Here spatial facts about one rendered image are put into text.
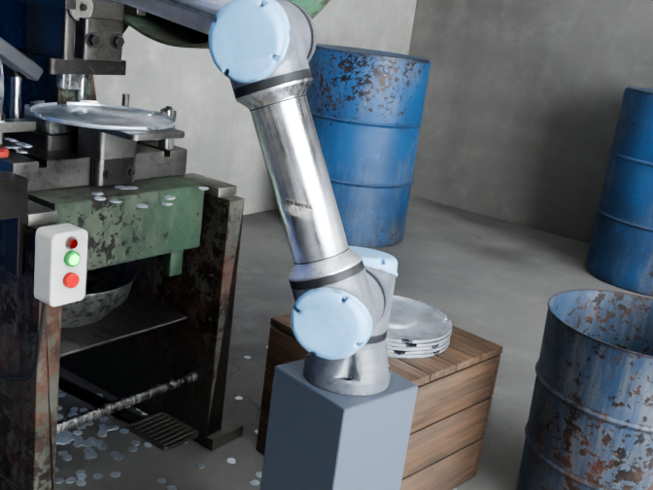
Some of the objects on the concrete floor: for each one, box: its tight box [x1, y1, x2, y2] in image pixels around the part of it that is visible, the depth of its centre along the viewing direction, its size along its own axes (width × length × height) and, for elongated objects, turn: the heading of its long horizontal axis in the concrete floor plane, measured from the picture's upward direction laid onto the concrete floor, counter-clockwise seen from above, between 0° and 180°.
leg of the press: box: [59, 75, 245, 451], centre depth 214 cm, size 92×12×90 cm, turn 30°
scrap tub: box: [516, 289, 653, 490], centre depth 187 cm, size 42×42×48 cm
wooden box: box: [257, 313, 502, 490], centre depth 196 cm, size 40×38×35 cm
